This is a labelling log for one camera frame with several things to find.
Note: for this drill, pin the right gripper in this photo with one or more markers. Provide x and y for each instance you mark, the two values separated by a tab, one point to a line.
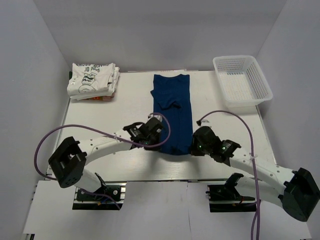
199	139

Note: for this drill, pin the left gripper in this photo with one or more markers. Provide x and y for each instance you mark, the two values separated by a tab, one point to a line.
155	127

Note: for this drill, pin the blue t-shirt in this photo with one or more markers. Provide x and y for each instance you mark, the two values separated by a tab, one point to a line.
171	98

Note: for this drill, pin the white printed t-shirt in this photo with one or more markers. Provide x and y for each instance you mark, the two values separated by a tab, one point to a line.
90	77

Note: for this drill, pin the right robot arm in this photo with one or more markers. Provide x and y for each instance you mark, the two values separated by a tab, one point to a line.
295	191

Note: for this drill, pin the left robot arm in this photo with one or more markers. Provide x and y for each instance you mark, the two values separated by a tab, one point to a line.
69	160

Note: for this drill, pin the stack of folded shirts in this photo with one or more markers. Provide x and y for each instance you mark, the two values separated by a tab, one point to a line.
112	77

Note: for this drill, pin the white plastic basket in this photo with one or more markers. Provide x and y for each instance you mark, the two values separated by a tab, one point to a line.
241	81

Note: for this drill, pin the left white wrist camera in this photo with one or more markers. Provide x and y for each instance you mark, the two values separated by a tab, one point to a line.
153	115

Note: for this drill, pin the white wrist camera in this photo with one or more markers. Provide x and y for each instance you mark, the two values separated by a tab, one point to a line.
203	122
153	115

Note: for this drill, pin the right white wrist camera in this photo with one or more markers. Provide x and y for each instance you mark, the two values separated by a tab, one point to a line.
203	122

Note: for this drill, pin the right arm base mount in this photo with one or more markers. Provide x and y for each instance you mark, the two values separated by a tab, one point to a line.
224	198

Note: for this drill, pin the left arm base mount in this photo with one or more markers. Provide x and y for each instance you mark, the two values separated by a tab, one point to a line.
109	197

